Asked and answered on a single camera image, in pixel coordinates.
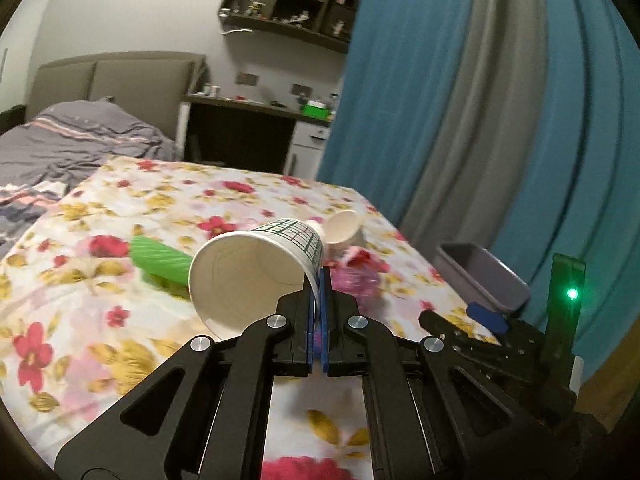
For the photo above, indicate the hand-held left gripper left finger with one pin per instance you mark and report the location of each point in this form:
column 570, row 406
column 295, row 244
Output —
column 295, row 327

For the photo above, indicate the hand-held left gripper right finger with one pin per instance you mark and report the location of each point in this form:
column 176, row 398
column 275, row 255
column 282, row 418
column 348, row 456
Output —
column 326, row 330

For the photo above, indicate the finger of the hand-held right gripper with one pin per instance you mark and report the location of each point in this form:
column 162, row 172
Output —
column 487, row 316
column 462, row 337

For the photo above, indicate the grey plastic bin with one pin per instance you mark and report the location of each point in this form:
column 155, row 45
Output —
column 480, row 275

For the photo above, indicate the pink plastic wrapper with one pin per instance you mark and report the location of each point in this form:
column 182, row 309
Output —
column 357, row 272

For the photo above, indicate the white paper cup green grid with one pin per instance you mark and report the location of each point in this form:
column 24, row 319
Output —
column 240, row 280

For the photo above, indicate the white drawer cabinet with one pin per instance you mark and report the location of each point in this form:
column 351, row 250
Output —
column 307, row 142

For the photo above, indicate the dark wooden desk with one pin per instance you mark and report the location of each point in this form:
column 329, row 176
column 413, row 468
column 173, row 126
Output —
column 235, row 130

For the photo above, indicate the floral tablecloth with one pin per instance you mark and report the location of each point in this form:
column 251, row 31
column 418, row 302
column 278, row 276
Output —
column 125, row 200

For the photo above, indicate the green box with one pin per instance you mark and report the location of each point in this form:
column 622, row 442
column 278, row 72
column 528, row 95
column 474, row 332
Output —
column 316, row 110

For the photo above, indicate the blue and grey curtain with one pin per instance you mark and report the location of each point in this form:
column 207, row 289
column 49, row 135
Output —
column 400, row 85

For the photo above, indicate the small white mug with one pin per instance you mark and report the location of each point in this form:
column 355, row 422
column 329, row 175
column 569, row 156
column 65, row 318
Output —
column 214, row 90

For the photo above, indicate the grey striped duvet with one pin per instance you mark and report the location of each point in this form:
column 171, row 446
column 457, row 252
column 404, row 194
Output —
column 75, row 140

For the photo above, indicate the grey upholstered bed headboard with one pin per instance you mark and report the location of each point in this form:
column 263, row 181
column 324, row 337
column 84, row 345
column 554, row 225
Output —
column 125, row 80

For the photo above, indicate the group of small figurines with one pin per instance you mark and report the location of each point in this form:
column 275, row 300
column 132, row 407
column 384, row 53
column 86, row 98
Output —
column 300, row 19

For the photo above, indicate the black bedside furniture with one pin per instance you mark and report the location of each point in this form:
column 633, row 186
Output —
column 11, row 117

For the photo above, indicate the grey wall socket plate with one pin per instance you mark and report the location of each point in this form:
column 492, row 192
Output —
column 247, row 79
column 301, row 89

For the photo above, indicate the dark wall shelf unit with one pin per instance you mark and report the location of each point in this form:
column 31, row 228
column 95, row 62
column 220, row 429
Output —
column 280, row 27

